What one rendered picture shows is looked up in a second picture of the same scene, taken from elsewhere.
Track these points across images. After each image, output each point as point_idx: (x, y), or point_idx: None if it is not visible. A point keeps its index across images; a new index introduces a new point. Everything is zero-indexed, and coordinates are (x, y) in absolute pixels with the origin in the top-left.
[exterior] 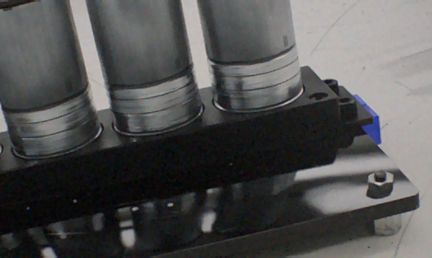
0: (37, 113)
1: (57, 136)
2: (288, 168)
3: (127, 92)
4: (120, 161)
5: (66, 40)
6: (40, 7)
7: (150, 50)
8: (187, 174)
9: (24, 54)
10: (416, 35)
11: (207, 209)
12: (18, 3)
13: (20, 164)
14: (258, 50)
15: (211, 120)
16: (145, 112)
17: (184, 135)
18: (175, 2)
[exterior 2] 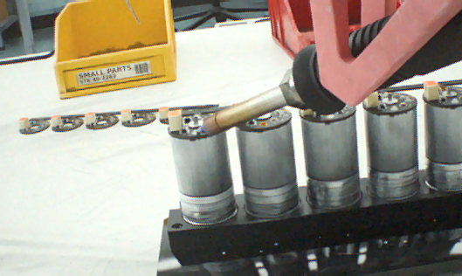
0: (333, 183)
1: (341, 196)
2: None
3: (383, 175)
4: (375, 213)
5: (354, 142)
6: (344, 124)
7: (401, 153)
8: (410, 224)
9: (332, 149)
10: None
11: (425, 245)
12: (334, 121)
13: (317, 211)
14: (457, 157)
15: (425, 194)
16: (392, 187)
17: (411, 202)
18: (416, 127)
